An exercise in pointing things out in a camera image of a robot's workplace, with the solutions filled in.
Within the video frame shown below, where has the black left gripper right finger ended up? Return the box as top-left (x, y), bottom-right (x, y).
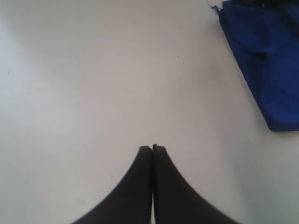
top-left (152, 145), bottom-right (236, 224)

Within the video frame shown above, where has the blue towel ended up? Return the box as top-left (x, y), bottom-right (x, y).
top-left (213, 0), bottom-right (299, 132)

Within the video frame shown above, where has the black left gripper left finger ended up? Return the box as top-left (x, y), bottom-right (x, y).
top-left (75, 146), bottom-right (152, 224)

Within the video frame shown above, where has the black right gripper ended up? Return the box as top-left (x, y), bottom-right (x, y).
top-left (231, 0), bottom-right (298, 7)

